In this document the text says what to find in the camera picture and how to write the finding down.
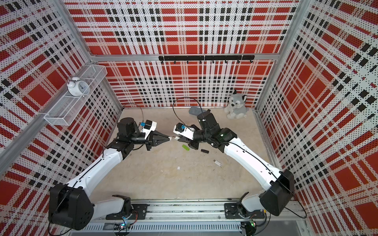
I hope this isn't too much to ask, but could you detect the green usb drive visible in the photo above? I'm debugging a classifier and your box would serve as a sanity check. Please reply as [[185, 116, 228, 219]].
[[182, 145, 190, 151]]

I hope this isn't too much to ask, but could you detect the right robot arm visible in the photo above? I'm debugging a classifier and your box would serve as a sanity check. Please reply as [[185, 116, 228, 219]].
[[174, 111, 294, 217]]

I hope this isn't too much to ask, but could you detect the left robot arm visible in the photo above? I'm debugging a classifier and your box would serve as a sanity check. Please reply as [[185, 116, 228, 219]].
[[48, 118, 171, 230]]

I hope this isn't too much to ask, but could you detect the grey rectangular case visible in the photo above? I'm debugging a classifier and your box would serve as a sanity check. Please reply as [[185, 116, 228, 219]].
[[189, 106, 210, 117]]

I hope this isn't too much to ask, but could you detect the grey husky plush toy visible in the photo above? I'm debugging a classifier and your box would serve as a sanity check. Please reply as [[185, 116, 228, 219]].
[[224, 88, 249, 120]]

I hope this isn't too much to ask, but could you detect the white alarm clock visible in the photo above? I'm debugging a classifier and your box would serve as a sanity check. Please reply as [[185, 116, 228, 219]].
[[67, 77, 90, 97]]

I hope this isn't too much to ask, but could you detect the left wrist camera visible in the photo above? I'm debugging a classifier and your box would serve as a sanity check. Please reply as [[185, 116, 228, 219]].
[[141, 120, 157, 140]]

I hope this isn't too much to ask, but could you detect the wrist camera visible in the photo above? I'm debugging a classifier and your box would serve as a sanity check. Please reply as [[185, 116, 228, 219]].
[[141, 120, 157, 140], [173, 123, 195, 140]]

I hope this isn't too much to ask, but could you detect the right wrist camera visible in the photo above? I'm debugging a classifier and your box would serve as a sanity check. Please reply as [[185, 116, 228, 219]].
[[173, 123, 195, 140]]

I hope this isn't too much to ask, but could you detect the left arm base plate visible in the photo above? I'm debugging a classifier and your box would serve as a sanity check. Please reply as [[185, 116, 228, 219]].
[[105, 204, 149, 220]]

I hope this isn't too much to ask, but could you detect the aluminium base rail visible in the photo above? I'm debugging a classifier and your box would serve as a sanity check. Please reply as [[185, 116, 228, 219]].
[[79, 199, 307, 235]]

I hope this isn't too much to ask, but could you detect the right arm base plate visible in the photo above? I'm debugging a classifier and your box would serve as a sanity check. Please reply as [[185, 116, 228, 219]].
[[224, 203, 265, 219]]

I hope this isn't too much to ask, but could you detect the black hook rail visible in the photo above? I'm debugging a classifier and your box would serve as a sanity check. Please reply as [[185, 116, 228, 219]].
[[158, 55, 256, 63]]

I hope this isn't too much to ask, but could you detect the white wire mesh shelf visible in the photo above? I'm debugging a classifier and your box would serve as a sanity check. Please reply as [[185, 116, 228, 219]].
[[44, 65, 107, 126]]

